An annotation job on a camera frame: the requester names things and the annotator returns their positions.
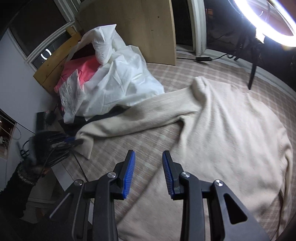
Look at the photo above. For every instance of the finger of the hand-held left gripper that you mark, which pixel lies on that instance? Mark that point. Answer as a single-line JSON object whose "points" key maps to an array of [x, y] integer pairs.
{"points": [[67, 148], [62, 138]]}

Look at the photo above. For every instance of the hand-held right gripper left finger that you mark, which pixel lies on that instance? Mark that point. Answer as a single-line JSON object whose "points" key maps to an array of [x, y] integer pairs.
{"points": [[129, 173]]}

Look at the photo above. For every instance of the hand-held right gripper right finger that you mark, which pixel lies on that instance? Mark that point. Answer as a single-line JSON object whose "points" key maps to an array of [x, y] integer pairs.
{"points": [[167, 172]]}

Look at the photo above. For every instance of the cream knit sweater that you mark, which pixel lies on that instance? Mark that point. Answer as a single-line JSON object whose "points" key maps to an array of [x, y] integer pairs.
{"points": [[219, 139]]}

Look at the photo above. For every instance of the person's left forearm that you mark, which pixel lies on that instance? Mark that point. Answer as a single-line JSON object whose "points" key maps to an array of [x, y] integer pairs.
{"points": [[18, 185]]}

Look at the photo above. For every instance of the pink plaid rug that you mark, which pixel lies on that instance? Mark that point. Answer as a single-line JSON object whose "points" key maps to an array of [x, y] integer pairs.
{"points": [[143, 143]]}

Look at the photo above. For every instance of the white crinkled plastic bag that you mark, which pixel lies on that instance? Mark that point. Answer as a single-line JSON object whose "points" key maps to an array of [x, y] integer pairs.
{"points": [[69, 92]]}

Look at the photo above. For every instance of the wooden plank headboard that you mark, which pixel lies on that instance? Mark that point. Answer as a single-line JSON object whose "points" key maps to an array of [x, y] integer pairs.
{"points": [[49, 74]]}

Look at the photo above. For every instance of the pink garment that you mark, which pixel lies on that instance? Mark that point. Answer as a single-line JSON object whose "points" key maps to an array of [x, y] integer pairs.
{"points": [[81, 69]]}

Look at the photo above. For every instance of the light wooden board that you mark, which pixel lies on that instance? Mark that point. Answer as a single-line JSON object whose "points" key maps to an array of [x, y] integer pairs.
{"points": [[143, 27]]}

